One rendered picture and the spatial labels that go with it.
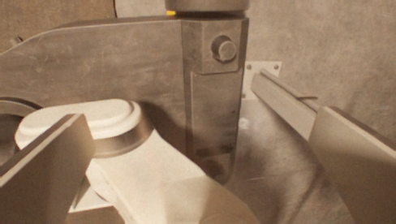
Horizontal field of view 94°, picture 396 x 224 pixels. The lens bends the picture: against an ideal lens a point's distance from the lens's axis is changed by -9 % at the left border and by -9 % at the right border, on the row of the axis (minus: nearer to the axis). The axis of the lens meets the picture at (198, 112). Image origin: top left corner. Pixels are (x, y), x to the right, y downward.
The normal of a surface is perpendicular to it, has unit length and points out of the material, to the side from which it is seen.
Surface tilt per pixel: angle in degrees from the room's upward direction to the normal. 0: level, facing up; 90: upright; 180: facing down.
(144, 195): 90
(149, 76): 0
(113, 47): 0
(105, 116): 90
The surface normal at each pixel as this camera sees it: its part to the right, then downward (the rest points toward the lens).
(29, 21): 0.23, 0.50
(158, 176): -0.01, -0.86
